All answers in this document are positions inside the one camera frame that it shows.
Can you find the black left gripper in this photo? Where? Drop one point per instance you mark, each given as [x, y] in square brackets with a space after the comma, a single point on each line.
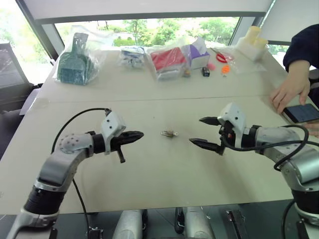
[119, 143]

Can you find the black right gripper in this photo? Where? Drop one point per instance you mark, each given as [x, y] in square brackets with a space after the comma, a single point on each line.
[227, 134]

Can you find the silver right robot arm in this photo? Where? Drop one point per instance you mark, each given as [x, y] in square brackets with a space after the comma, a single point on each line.
[276, 139]

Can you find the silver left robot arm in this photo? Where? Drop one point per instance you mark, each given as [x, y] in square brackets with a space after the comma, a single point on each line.
[57, 164]

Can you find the person's right hand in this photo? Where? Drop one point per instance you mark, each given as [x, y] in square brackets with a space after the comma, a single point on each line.
[292, 85]

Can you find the person's left hand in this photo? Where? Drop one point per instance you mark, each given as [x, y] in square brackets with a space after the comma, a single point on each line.
[314, 129]

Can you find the small metal clip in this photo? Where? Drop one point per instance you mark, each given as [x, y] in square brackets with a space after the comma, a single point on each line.
[168, 133]

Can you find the small black device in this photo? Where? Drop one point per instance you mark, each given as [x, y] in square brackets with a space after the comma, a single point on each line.
[206, 72]

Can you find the small brown jar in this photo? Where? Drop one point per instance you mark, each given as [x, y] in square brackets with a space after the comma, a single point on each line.
[186, 72]

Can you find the orange plastic piece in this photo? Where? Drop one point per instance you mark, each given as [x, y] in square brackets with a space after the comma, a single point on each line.
[225, 69]

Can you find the pink round object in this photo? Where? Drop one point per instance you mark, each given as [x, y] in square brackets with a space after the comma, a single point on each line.
[211, 66]

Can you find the red item in bag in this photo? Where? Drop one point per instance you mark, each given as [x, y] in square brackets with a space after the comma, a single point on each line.
[152, 72]

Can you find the purple white carton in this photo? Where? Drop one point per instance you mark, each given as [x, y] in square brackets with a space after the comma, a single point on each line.
[199, 61]

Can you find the blue white packet bag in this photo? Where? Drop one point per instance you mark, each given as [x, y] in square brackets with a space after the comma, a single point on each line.
[130, 56]

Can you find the red flat pack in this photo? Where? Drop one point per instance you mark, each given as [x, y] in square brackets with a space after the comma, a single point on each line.
[167, 59]

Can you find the silver rounded shape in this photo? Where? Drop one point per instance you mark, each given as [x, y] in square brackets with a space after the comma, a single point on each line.
[129, 224]
[197, 224]

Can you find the white foam block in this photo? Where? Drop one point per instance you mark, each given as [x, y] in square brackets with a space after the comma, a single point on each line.
[249, 49]

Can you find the black lever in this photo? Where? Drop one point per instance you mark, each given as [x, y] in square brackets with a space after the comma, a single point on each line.
[178, 221]

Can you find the green plastic scoop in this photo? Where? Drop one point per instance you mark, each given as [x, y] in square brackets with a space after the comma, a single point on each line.
[71, 67]

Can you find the black smartphone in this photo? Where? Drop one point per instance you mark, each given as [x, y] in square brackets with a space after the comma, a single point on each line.
[301, 112]

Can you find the teal dustpan in bag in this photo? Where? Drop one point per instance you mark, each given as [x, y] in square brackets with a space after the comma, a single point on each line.
[97, 44]

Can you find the pale yellow cylinder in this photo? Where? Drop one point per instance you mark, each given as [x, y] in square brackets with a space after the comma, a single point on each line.
[254, 33]
[262, 42]

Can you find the white roller blind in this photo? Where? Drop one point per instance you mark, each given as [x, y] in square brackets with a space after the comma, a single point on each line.
[149, 7]

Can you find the person's dark navy sleeve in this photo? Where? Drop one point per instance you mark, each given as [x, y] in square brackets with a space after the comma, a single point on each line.
[304, 44]

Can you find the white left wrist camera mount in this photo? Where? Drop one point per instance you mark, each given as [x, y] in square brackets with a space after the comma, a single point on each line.
[112, 127]

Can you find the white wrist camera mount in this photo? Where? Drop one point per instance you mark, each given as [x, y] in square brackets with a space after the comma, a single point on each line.
[112, 127]
[234, 117]

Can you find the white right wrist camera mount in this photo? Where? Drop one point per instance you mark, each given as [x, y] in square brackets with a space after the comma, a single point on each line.
[234, 117]

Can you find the black metal bracket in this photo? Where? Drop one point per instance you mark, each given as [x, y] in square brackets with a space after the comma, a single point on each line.
[96, 232]
[234, 221]

